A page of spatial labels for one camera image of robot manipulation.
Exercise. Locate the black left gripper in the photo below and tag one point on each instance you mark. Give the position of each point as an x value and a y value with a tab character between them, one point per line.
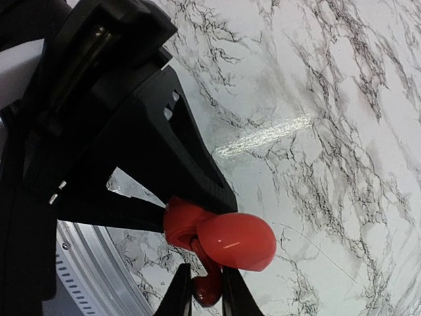
80	44

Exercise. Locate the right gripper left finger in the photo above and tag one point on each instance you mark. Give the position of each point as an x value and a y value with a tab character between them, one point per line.
177	300

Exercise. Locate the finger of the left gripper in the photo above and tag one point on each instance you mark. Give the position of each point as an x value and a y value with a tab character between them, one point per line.
159	144
88	201

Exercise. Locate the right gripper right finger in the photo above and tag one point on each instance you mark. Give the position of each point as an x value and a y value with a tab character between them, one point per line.
236	297

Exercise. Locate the red ear hook front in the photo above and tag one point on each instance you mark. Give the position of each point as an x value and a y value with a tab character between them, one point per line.
207	289

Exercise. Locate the red bottle cap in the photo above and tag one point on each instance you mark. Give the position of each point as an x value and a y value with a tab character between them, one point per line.
236	240

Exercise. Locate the front aluminium rail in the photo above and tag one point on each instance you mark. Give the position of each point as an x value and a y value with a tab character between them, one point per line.
94	274

